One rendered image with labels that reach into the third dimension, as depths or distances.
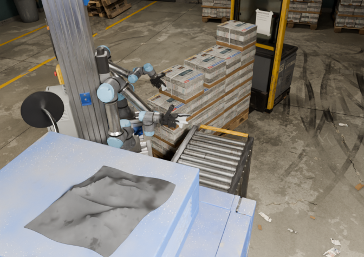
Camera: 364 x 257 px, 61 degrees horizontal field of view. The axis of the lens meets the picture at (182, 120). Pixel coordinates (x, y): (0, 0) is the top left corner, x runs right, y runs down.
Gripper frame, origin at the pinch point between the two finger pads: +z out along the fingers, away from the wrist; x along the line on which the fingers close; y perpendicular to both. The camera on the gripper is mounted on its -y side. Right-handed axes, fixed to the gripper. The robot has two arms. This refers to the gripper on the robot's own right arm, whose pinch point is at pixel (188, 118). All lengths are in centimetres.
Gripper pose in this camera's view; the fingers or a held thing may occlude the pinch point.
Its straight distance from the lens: 211.0
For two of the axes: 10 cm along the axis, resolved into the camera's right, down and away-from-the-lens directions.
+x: -2.3, 4.4, -8.7
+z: 9.7, 1.1, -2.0
